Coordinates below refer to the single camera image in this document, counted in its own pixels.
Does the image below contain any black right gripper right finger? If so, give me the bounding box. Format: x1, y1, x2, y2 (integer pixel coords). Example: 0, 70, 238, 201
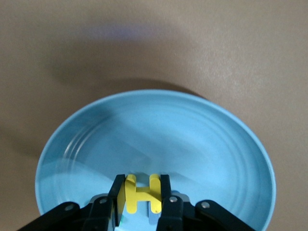
155, 174, 259, 231

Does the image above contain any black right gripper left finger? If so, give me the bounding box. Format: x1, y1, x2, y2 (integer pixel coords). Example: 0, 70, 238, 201
14, 174, 128, 231

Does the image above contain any yellow foam letter H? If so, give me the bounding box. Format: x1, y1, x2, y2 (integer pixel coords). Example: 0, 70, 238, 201
124, 174, 162, 215

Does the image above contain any blue plate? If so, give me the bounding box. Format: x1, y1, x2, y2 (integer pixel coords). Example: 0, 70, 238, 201
34, 89, 277, 231

